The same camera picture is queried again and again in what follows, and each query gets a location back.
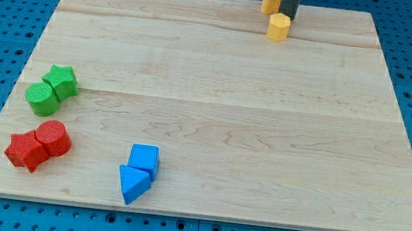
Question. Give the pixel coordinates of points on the blue triangle block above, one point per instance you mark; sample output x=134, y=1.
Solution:
x=134, y=183

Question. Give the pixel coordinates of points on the red star block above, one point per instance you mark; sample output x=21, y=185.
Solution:
x=25, y=151

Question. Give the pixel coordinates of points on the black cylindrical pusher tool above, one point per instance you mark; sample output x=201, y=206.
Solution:
x=289, y=8

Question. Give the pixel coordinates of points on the green cylinder block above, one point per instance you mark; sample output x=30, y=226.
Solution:
x=42, y=99

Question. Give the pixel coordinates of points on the red cylinder block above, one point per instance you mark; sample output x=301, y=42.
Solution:
x=54, y=137

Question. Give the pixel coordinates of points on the green star block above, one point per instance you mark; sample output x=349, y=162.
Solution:
x=63, y=81

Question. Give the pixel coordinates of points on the blue cube block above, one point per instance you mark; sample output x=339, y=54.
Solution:
x=145, y=157

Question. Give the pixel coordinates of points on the light wooden board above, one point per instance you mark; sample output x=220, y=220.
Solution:
x=303, y=134

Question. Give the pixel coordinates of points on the yellow hexagon block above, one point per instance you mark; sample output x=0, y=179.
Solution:
x=278, y=27

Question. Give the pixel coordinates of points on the yellow heart block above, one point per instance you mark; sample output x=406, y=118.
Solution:
x=270, y=6

